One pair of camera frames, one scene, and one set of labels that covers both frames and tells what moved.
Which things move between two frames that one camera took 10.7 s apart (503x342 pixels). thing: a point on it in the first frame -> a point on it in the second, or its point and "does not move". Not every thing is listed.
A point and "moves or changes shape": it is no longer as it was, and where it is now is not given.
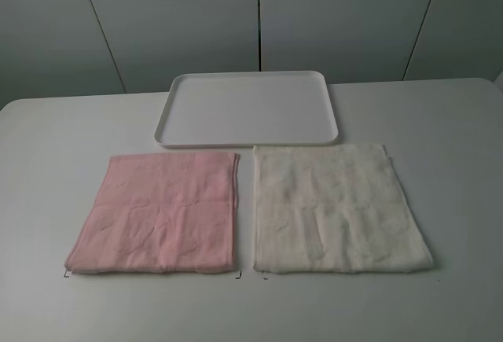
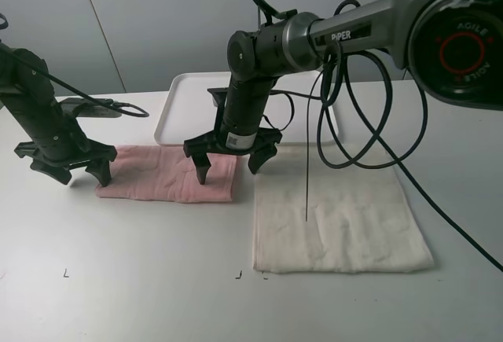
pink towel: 161,214 moves or changes shape
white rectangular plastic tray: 247,109 does not move
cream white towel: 333,208 does not move
